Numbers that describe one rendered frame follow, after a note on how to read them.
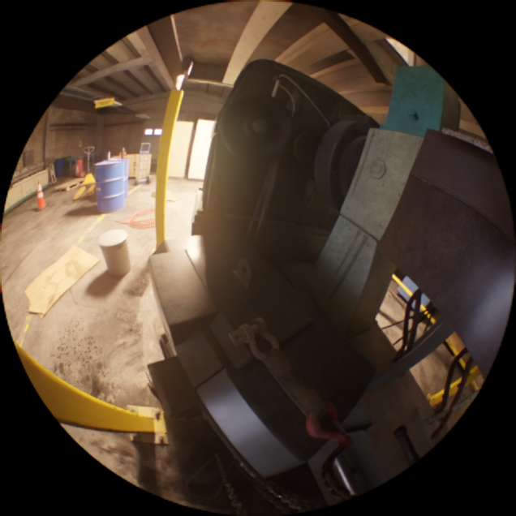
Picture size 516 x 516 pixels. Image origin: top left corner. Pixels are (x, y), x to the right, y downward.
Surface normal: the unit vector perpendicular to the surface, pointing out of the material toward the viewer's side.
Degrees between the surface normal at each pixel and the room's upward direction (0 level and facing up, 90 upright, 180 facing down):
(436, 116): 90
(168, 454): 0
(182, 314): 0
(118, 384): 0
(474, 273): 90
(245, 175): 90
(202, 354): 45
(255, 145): 84
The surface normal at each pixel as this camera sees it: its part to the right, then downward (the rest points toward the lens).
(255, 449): -0.38, -0.46
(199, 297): 0.25, -0.81
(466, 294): -0.93, -0.04
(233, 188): 0.29, 0.59
